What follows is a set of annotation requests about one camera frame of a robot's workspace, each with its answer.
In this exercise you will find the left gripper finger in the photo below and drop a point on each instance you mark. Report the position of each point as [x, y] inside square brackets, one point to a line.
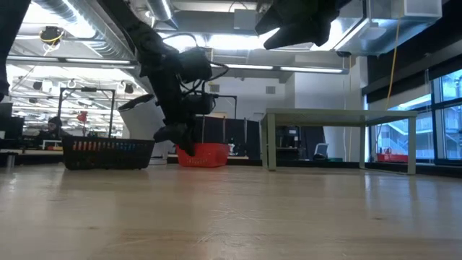
[169, 133]
[188, 147]

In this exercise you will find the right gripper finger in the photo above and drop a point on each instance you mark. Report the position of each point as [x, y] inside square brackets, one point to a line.
[274, 22]
[299, 39]

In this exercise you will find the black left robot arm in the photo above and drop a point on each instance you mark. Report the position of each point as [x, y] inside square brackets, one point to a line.
[151, 39]

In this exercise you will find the red plastic basket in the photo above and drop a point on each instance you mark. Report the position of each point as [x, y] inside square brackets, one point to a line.
[209, 155]

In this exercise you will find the black partition panel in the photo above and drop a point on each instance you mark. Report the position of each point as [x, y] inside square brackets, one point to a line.
[231, 133]

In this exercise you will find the long ceiling light strip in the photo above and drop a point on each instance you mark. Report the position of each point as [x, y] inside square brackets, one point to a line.
[252, 66]

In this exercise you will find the black plastic basket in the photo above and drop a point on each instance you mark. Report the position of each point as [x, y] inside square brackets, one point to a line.
[108, 159]

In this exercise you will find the green perforated metal shelf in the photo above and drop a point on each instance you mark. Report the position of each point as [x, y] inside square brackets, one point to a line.
[339, 117]

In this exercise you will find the small red object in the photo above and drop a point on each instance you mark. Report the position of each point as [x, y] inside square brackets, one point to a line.
[82, 117]

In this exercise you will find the person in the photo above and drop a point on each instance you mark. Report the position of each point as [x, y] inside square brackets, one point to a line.
[54, 124]

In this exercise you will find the red crate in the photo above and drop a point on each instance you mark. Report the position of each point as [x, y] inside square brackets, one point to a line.
[391, 157]

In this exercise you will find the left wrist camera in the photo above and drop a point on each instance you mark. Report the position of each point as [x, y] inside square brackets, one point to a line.
[200, 104]

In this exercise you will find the black metal gantry frame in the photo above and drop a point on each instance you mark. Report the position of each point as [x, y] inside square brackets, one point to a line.
[86, 89]
[227, 96]

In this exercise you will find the silver box ventilation duct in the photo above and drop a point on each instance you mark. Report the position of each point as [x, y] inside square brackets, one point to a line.
[379, 32]

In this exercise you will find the silver corrugated ventilation duct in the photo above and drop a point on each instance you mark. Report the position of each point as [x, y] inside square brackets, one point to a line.
[90, 29]

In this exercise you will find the black aluminium table frame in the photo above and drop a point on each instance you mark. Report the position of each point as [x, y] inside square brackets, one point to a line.
[317, 163]

